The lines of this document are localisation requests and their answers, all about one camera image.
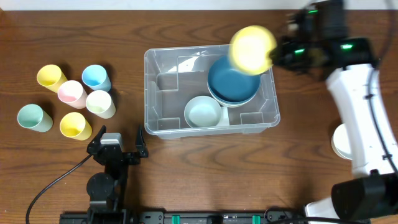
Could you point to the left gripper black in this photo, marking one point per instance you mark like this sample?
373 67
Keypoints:
125 155

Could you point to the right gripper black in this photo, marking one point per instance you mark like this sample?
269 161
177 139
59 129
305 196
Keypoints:
280 56

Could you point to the white cup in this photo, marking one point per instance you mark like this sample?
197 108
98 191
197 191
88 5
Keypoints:
100 103

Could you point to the yellow cup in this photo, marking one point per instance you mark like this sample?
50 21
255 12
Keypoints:
51 77
74 125

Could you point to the yellow small bowl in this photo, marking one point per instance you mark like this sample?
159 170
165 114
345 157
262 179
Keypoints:
250 48

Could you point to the light blue cup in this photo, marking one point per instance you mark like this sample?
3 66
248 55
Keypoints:
96 77

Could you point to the grey small bowl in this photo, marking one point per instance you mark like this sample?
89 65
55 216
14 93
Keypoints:
202 111

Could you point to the white small bowl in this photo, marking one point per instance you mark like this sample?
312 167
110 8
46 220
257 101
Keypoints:
340 143

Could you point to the beige large bowl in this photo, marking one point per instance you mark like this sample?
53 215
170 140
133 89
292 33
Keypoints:
231 104

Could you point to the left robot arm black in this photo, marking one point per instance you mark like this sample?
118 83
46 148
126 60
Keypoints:
106 189

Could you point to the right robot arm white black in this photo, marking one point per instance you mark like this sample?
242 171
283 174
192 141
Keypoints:
320 39

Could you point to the clear plastic storage container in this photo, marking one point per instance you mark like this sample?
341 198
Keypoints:
173 76

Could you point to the white label in container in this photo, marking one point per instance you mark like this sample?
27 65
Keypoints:
224 120

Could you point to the pink cup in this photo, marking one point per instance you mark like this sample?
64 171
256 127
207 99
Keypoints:
73 94

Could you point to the mint green cup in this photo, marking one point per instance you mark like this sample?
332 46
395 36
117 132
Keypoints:
33 117

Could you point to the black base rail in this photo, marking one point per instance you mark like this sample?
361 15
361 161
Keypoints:
157 217

